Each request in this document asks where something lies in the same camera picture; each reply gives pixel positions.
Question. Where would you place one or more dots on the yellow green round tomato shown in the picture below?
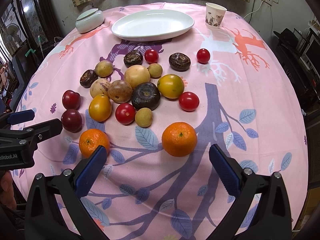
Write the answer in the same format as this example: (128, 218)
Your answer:
(170, 86)

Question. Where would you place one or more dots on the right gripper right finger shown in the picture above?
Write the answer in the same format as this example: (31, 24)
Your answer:
(261, 208)

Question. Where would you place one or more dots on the striped pepino melon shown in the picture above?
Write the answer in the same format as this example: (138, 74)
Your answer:
(99, 86)

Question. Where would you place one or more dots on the yellow orange oval tomato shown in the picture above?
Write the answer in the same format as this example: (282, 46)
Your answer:
(100, 108)

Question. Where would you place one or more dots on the dark wooden cabinet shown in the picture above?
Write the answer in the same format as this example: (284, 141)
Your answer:
(28, 31)

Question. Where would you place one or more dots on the white oval plate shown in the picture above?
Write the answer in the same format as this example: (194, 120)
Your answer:
(152, 25)

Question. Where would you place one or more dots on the person's left hand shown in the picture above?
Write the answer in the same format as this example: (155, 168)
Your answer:
(7, 195)

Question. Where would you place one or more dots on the dark red plum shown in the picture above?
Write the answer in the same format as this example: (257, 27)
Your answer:
(71, 100)
(71, 120)

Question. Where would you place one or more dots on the white lidded ceramic jar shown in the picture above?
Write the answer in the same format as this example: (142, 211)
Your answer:
(89, 20)

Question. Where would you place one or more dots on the brown passion fruit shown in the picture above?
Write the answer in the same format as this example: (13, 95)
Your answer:
(120, 91)

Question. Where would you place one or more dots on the large orange mandarin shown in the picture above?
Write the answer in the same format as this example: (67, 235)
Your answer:
(179, 139)

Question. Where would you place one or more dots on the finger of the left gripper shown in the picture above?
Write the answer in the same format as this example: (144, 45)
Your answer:
(17, 117)
(28, 138)

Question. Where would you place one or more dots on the small tan longan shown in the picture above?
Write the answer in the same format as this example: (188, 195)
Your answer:
(155, 70)
(144, 117)

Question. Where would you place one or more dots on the green yellow round fruit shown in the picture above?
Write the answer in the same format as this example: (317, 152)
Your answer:
(104, 68)

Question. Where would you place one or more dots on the patterned paper cup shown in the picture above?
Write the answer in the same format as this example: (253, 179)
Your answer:
(214, 15)

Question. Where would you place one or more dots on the red cherry tomato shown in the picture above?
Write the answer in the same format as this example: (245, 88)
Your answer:
(151, 56)
(189, 101)
(125, 113)
(203, 56)

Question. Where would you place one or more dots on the black equipment rack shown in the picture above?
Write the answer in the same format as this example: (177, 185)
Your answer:
(299, 58)

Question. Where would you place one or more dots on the small orange mandarin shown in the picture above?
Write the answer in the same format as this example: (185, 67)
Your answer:
(91, 139)

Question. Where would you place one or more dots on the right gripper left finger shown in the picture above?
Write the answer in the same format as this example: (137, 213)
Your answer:
(43, 219)

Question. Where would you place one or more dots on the pink patterned tablecloth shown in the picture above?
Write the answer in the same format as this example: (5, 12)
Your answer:
(247, 106)

